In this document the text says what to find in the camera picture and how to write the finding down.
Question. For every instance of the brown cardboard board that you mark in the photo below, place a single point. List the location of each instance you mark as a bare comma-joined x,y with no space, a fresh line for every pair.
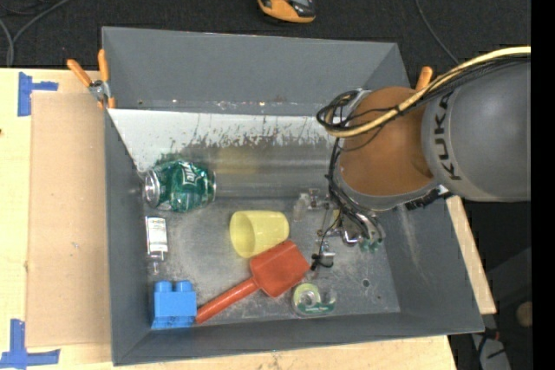
65,208

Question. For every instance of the yellow plastic cup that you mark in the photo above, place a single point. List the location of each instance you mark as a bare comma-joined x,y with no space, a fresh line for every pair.
258,231

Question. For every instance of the grey metal bin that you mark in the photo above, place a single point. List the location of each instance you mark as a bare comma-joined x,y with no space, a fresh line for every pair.
243,69

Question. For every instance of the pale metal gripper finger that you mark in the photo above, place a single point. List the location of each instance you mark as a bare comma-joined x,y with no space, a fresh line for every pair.
327,257
312,200

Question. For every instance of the blue toy building block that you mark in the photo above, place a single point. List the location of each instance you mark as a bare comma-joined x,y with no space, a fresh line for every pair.
173,305

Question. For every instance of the green clear tape dispenser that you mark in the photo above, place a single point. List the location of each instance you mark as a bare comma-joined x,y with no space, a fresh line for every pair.
312,300

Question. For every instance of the crushed green drink can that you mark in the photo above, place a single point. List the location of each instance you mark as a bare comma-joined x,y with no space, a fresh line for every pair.
182,186

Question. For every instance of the orange-red plastic scoop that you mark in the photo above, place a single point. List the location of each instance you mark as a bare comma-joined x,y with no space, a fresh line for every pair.
277,268

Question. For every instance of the small clear bottle white label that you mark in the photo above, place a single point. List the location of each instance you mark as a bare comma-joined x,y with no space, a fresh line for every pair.
156,236

